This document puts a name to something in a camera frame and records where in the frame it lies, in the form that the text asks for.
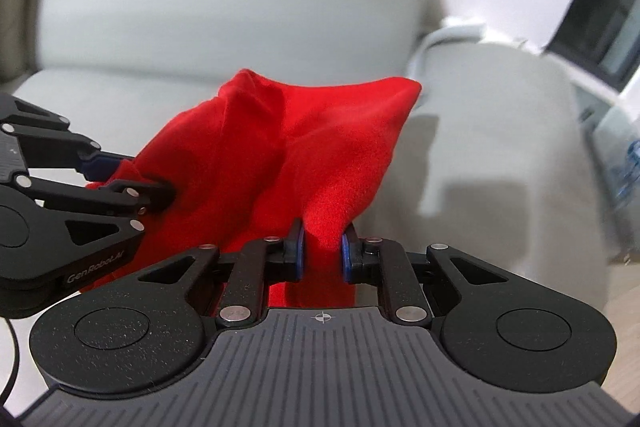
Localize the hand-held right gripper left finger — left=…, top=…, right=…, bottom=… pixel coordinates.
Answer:
left=136, top=218, right=306, bottom=327

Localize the glass side table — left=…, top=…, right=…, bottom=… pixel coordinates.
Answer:
left=575, top=72, right=640, bottom=219

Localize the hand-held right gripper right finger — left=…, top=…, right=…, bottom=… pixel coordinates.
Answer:
left=341, top=227, right=511, bottom=327

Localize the grey fabric sofa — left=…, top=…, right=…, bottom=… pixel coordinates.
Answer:
left=0, top=0, right=617, bottom=309

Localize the white charging cable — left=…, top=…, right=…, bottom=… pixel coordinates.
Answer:
left=409, top=23, right=487, bottom=78

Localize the black cable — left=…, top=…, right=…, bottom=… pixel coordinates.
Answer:
left=0, top=316, right=22, bottom=409

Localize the red sweater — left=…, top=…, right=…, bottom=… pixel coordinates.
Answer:
left=80, top=68, right=422, bottom=309

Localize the clear plastic bottle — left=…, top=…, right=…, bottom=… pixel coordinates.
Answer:
left=611, top=141, right=640, bottom=208

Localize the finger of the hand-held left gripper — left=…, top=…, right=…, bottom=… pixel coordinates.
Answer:
left=0, top=93, right=123, bottom=182
left=14, top=174, right=177, bottom=254

